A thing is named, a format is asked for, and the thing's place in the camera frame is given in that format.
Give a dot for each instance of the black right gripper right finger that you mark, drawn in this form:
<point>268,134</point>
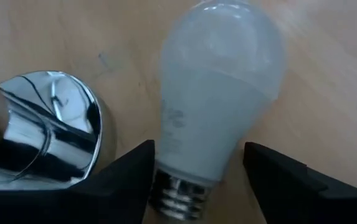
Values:
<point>306,202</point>

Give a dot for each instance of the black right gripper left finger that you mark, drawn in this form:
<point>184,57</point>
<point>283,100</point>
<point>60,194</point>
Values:
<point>72,205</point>

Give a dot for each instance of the chrome lamp socket base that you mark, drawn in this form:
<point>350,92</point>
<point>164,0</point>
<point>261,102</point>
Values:
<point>50,124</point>

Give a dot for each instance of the white frosted lightbulb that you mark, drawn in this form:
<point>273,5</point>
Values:
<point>218,93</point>

